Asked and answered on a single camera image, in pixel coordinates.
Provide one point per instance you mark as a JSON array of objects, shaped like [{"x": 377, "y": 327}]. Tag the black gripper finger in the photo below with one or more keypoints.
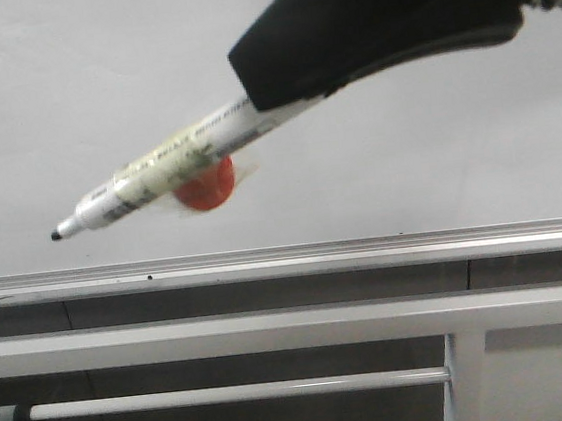
[
  {"x": 440, "y": 26},
  {"x": 298, "y": 46}
]

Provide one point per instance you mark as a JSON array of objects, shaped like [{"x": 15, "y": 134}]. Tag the red round magnet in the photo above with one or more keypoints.
[{"x": 211, "y": 189}]

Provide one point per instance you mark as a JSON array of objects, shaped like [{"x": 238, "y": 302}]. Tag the white whiteboard marker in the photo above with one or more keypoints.
[{"x": 175, "y": 162}]

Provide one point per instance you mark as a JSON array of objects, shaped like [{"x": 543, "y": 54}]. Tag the white horizontal stand rod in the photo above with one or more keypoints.
[{"x": 212, "y": 396}]

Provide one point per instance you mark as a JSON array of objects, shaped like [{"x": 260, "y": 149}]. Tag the whiteboard with aluminium frame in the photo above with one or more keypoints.
[{"x": 455, "y": 155}]

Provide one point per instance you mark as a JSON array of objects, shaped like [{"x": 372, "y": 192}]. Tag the white metal stand frame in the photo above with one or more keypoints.
[{"x": 463, "y": 320}]

